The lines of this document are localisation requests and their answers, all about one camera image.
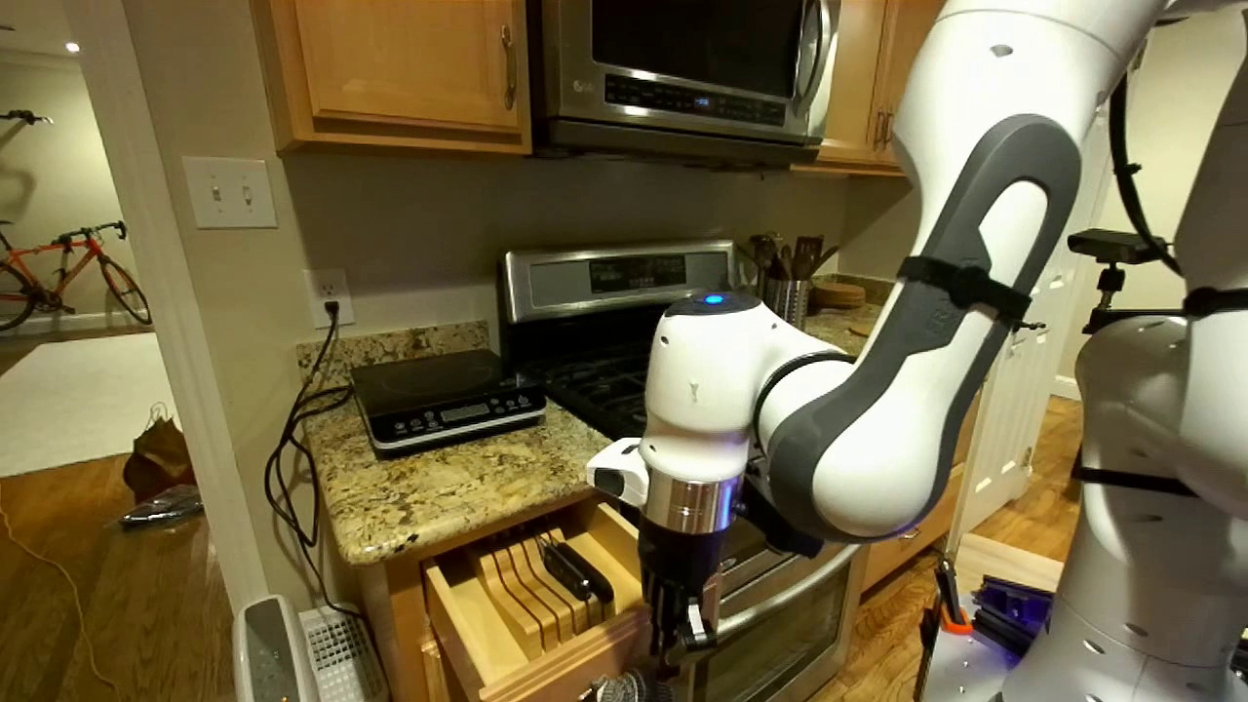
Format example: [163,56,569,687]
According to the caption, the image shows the grey striped dish towel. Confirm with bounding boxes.
[579,666,652,702]

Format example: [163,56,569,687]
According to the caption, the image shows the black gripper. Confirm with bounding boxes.
[639,523,732,672]

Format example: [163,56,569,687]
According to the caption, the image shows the white ribbed panel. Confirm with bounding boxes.
[300,602,387,702]

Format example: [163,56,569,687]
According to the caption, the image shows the light wooden kitchen drawer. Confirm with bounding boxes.
[420,498,656,702]

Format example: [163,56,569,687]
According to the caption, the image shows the wide wooden wall cabinet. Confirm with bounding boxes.
[249,0,538,160]

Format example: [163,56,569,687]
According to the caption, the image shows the grey robot stand base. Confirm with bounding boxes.
[911,557,1046,702]

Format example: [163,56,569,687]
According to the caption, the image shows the stainless steel kitchen range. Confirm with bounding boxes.
[499,238,868,702]

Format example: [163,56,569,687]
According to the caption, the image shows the black knife handles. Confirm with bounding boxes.
[540,541,602,611]

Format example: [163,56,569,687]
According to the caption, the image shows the white panel door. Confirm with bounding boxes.
[953,250,1106,540]

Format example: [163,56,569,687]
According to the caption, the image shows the red road bicycle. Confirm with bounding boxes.
[0,215,154,336]

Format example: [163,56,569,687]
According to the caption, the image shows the black camera on tripod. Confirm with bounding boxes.
[1063,227,1162,336]

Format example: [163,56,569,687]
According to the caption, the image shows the white light switch plate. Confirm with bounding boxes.
[178,151,280,236]

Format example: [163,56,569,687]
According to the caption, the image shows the stainless steel microwave oven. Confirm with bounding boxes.
[525,0,846,168]

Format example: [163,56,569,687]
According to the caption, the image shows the black flat kitchen scale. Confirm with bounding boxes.
[348,347,550,461]

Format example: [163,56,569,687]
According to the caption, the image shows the white wall outlet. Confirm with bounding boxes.
[306,267,358,331]

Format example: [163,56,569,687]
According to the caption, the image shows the round wooden board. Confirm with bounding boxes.
[810,273,872,312]

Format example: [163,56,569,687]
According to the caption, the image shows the narrow wooden wall cabinet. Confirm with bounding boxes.
[791,0,947,180]

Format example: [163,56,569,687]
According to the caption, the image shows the wooden slotted knife insert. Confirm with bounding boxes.
[472,523,620,640]

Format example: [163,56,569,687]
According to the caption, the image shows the black handled knife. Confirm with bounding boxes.
[559,540,615,605]

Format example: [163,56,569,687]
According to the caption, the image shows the black power cable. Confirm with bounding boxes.
[260,295,342,550]
[264,383,365,618]

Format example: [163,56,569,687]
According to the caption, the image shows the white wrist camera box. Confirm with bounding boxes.
[583,442,652,513]

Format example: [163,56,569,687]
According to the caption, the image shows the black robot arm hose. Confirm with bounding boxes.
[1106,56,1185,277]

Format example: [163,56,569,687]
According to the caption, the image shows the granite topped wooden base cabinet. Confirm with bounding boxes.
[300,323,656,702]

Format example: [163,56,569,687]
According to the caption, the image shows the metal utensil crock with utensils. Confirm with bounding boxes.
[738,232,841,328]

